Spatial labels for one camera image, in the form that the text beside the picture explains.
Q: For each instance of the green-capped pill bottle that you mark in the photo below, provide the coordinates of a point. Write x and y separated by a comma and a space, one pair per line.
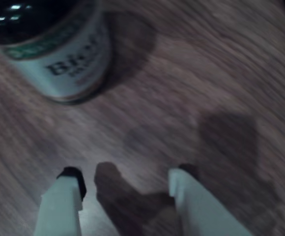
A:
66, 61

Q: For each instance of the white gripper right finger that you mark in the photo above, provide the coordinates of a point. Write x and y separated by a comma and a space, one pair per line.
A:
199, 209

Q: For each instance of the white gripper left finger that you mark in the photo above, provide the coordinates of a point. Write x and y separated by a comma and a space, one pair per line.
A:
59, 209

